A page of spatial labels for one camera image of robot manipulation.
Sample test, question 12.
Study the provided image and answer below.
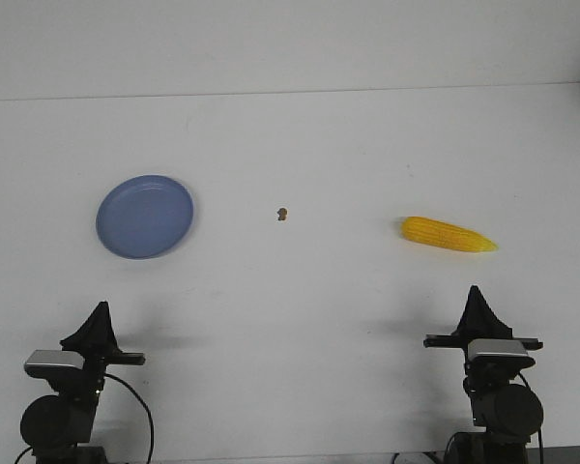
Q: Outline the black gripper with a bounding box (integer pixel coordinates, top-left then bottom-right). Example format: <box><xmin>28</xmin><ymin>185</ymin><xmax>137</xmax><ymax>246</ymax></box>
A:
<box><xmin>422</xmin><ymin>285</ymin><xmax>543</xmax><ymax>382</ymax></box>
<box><xmin>60</xmin><ymin>301</ymin><xmax>146</xmax><ymax>387</ymax></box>

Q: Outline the yellow corn cob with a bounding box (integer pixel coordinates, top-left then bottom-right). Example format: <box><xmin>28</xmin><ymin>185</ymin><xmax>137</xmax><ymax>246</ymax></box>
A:
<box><xmin>400</xmin><ymin>217</ymin><xmax>498</xmax><ymax>252</ymax></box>

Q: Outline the blue round plate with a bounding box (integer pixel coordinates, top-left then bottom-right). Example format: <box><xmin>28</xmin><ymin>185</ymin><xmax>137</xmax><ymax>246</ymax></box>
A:
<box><xmin>95</xmin><ymin>175</ymin><xmax>195</xmax><ymax>260</ymax></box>

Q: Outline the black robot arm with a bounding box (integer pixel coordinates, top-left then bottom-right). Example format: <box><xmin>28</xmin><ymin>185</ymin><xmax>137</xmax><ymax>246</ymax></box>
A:
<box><xmin>423</xmin><ymin>285</ymin><xmax>544</xmax><ymax>463</ymax></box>
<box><xmin>19</xmin><ymin>301</ymin><xmax>155</xmax><ymax>463</ymax></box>

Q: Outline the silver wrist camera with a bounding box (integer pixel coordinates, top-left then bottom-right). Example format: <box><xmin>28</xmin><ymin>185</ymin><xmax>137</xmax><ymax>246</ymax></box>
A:
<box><xmin>23</xmin><ymin>350</ymin><xmax>85</xmax><ymax>379</ymax></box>
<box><xmin>467</xmin><ymin>338</ymin><xmax>536</xmax><ymax>370</ymax></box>

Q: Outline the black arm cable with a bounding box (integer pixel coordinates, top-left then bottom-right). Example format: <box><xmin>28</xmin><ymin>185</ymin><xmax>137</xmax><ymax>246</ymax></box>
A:
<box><xmin>14</xmin><ymin>372</ymin><xmax>156</xmax><ymax>464</ymax></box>
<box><xmin>516</xmin><ymin>371</ymin><xmax>546</xmax><ymax>464</ymax></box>

